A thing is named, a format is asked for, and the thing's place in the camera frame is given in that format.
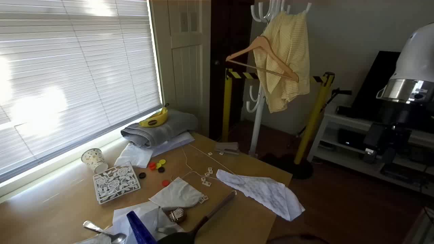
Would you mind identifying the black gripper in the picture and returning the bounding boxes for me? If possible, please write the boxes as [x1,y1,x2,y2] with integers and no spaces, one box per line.
[364,101,426,158]

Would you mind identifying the black television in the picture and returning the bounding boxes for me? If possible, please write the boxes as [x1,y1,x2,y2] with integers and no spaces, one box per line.
[349,48,402,121]

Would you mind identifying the black media box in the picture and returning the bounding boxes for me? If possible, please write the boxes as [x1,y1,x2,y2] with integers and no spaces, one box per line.
[337,127,364,149]

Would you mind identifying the white TV stand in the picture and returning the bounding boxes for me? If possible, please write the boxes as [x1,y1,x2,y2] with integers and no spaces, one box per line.
[307,111,434,196]

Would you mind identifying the yellow stanchion with black base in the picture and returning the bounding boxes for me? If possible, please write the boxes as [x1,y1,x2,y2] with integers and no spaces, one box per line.
[263,70,337,180]

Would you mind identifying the pale yellow garment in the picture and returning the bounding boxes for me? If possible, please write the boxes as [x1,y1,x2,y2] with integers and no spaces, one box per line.
[253,10,312,113]

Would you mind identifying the white coat rack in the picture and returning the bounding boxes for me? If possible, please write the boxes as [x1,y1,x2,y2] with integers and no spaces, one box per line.
[244,0,315,157]

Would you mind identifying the crumpled printed white cloth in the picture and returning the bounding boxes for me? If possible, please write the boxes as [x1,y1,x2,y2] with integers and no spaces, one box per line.
[215,168,307,222]

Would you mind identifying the wooden clothes hanger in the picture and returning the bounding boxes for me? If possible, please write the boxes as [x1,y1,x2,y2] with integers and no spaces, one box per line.
[224,33,301,84]

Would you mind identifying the black yellow striped belt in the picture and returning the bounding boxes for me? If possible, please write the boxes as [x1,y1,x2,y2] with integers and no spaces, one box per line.
[225,66,261,82]

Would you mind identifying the small white game pieces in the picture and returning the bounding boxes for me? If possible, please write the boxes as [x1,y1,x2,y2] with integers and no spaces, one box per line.
[200,166,217,188]

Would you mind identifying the small black frying pan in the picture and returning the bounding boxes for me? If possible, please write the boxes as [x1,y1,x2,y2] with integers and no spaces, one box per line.
[155,191,238,244]

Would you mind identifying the white panel door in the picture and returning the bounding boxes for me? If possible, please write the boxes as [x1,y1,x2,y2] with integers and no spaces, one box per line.
[150,0,213,135]

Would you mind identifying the small brown white object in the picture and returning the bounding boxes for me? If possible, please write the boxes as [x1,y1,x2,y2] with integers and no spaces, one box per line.
[169,206,189,225]

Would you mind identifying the folded grey towel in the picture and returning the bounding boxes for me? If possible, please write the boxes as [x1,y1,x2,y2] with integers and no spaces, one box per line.
[120,108,200,149]

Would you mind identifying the yellow banana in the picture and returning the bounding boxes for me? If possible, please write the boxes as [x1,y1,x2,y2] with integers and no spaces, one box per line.
[139,105,171,128]

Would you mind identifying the crumpled white plastic bag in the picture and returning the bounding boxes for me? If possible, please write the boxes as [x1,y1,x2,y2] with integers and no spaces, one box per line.
[74,200,187,244]

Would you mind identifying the white paper sheets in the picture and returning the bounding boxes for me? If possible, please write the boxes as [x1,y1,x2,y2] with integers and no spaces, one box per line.
[113,131,197,169]

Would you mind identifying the blue Connect Four grid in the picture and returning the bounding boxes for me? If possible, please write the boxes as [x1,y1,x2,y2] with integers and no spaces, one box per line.
[125,210,158,244]

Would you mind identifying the black white patterned box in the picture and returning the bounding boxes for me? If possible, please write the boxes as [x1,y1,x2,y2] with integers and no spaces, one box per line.
[93,164,143,206]

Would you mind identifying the patterned paper cup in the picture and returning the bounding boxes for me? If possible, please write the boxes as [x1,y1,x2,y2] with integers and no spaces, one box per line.
[80,147,110,174]

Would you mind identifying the metal spoon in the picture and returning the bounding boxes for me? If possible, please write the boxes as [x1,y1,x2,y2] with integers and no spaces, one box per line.
[82,219,129,244]

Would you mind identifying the white window blinds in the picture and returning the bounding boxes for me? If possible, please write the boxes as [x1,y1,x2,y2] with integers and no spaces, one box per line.
[0,0,163,178]

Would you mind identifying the light wooden table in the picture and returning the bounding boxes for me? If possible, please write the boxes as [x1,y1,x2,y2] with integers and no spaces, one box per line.
[0,131,295,244]

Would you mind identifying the yellow stanchion post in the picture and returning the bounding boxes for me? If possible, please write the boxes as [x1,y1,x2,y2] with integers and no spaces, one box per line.
[220,66,236,142]

